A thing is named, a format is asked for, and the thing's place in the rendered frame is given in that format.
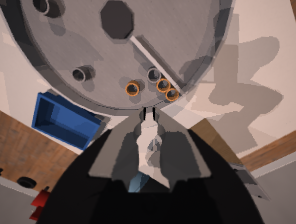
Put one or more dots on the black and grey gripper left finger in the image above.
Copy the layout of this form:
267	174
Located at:
112	156

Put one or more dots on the blue crate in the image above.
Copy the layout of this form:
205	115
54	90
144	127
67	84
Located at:
52	116

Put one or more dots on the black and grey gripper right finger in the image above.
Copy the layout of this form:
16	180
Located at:
186	156

